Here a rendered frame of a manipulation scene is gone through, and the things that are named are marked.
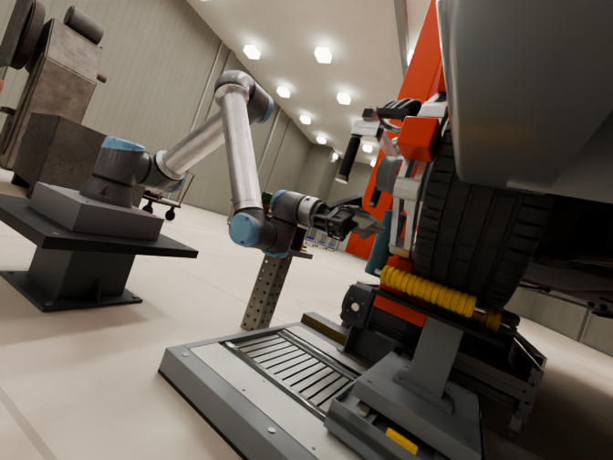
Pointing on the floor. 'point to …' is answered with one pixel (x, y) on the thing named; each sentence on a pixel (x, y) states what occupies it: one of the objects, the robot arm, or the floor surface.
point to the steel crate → (59, 154)
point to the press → (48, 67)
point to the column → (265, 293)
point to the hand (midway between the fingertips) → (381, 226)
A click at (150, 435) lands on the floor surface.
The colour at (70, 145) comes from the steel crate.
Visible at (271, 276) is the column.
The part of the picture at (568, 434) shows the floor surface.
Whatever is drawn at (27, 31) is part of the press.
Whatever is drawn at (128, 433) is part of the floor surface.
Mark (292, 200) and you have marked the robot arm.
